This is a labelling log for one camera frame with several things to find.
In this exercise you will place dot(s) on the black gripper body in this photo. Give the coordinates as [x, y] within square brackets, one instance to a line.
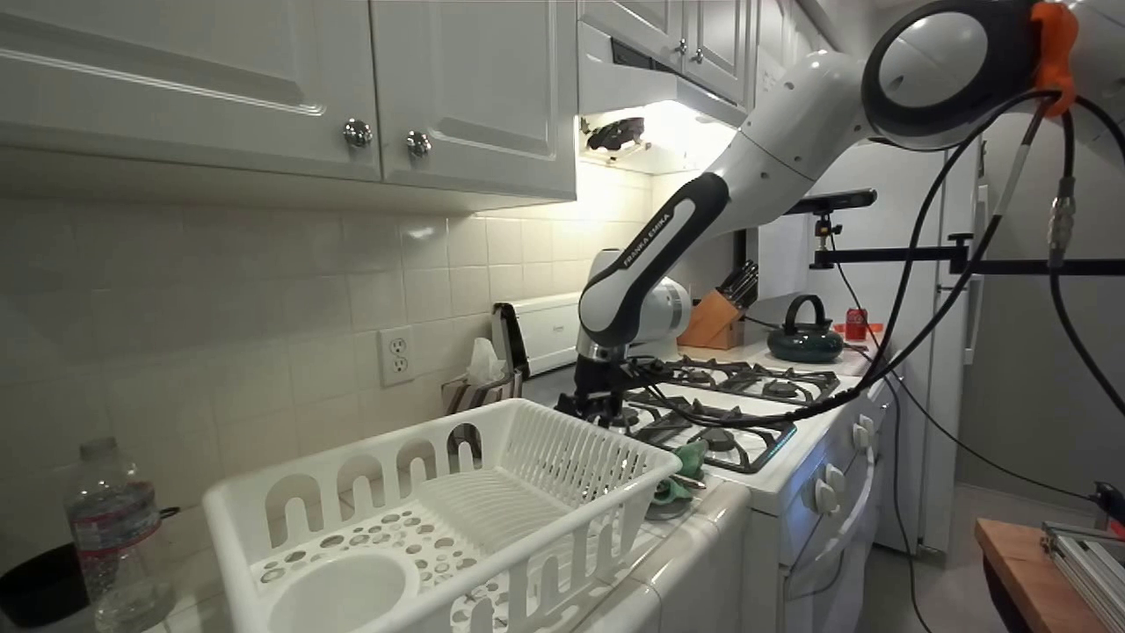
[599, 369]

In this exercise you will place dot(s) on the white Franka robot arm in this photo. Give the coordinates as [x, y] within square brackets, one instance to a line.
[762, 151]

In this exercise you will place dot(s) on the green cloth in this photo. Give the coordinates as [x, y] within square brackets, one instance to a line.
[687, 463]

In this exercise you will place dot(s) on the wooden knife block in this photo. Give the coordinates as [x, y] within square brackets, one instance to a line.
[709, 321]

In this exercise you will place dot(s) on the white plastic dish rack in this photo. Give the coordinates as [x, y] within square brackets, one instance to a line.
[513, 505]

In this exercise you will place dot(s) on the black kettle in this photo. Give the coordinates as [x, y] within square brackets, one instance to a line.
[806, 342]

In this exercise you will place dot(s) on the white gas stove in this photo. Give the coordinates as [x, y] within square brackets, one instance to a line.
[810, 514]

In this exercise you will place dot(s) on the small black device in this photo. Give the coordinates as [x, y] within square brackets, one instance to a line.
[616, 131]

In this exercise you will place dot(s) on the red canister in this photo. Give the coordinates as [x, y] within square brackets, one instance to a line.
[856, 324]

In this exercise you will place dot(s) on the silver cabinet knob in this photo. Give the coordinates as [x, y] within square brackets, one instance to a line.
[355, 131]
[418, 143]

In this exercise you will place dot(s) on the white range hood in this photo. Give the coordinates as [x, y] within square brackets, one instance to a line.
[655, 82]

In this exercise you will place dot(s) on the white upper kitchen cabinet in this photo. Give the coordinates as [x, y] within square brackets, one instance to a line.
[713, 46]
[178, 70]

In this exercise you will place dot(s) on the white refrigerator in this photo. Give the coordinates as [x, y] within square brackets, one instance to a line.
[944, 467]

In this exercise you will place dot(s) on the wooden table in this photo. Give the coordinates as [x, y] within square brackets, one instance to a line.
[1021, 573]

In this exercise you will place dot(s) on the clear plastic water bottle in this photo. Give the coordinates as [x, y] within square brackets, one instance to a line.
[111, 527]

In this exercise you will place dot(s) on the black boom pole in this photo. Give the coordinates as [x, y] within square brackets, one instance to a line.
[1103, 264]

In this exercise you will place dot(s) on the black pan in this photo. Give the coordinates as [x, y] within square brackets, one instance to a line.
[38, 584]

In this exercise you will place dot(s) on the white wall outlet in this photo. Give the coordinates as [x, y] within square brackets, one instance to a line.
[397, 355]

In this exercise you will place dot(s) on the black camera on stand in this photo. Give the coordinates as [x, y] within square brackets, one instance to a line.
[834, 200]

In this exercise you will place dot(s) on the grey metal frame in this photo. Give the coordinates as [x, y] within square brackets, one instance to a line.
[1093, 562]

